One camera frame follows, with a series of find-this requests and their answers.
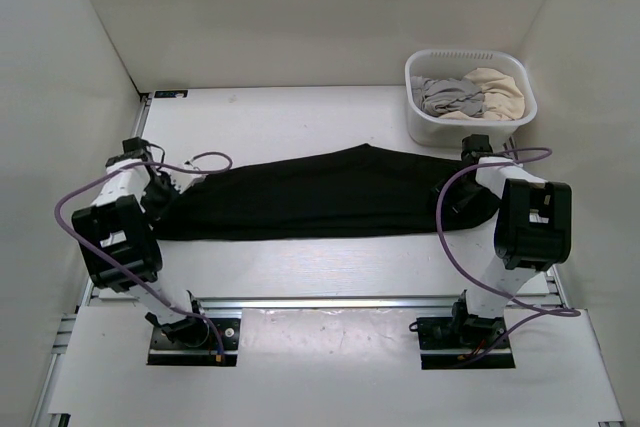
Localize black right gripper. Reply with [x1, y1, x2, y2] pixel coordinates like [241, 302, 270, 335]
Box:
[429, 167, 483, 217]

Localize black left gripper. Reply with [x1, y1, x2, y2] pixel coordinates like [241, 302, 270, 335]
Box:
[140, 173, 188, 224]

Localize black trousers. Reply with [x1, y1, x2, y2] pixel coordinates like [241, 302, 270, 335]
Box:
[149, 143, 501, 243]

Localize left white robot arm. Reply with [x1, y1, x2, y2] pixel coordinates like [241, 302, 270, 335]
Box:
[71, 137, 210, 347]

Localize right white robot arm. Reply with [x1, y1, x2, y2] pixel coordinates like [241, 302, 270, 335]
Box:
[421, 134, 572, 348]

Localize white plastic laundry basket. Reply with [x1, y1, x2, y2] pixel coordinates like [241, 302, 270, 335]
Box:
[404, 49, 537, 147]

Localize small dark label sticker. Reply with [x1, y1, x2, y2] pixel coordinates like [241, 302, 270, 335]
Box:
[154, 90, 188, 99]

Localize beige garment in basket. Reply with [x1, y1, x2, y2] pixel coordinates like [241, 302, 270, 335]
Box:
[441, 67, 526, 121]

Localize grey garment in basket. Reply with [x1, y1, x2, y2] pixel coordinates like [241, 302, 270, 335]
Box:
[410, 76, 484, 117]

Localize white front cover board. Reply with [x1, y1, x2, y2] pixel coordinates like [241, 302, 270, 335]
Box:
[50, 305, 621, 426]

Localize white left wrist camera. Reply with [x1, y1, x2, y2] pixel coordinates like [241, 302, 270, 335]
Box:
[169, 169, 206, 194]

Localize aluminium table frame rail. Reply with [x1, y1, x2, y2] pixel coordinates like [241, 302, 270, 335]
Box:
[29, 91, 626, 427]

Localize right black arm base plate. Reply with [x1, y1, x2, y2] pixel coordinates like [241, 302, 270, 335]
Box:
[409, 316, 516, 370]

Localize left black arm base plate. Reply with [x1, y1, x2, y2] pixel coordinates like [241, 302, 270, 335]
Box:
[147, 317, 241, 367]

